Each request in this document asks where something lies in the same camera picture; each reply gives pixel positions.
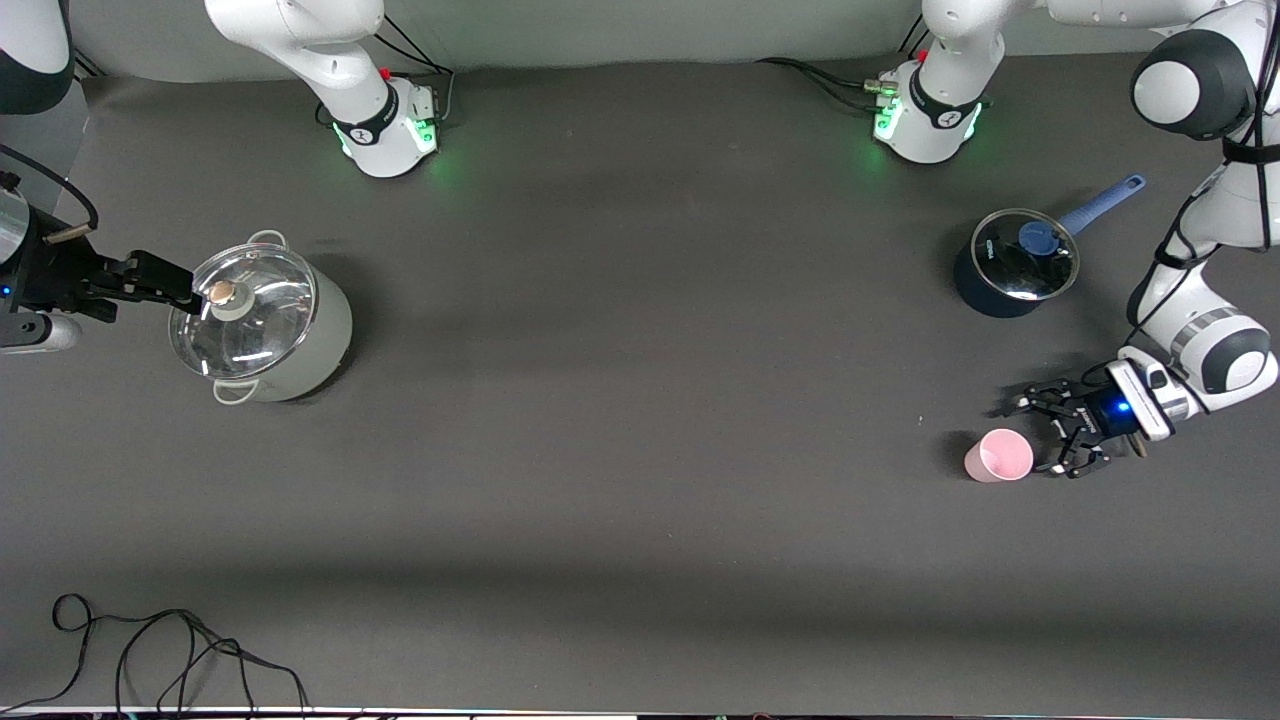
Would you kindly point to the pink plastic cup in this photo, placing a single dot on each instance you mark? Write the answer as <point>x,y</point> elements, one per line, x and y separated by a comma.
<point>1000,458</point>

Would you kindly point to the dark blue saucepan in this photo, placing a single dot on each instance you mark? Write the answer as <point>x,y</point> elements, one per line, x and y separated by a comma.
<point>1105,203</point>

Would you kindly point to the glass lid with blue knob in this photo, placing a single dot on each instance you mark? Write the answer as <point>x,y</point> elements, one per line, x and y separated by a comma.
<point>1010,270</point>

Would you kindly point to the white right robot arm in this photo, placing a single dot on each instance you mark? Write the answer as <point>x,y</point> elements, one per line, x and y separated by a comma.
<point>340,60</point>

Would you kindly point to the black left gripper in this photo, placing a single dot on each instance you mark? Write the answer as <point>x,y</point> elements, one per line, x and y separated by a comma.
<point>1097,414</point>

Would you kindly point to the dark grey table cover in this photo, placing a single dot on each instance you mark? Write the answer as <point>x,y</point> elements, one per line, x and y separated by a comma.
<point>640,500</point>

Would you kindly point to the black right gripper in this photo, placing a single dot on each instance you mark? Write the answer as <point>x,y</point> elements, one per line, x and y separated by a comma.
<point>50,272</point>

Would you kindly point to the glass lid with brass knob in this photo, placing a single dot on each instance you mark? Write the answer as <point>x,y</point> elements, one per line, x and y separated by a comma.
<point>250,320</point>

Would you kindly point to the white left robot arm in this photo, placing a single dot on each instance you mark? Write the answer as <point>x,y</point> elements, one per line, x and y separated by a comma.
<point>1210,90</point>

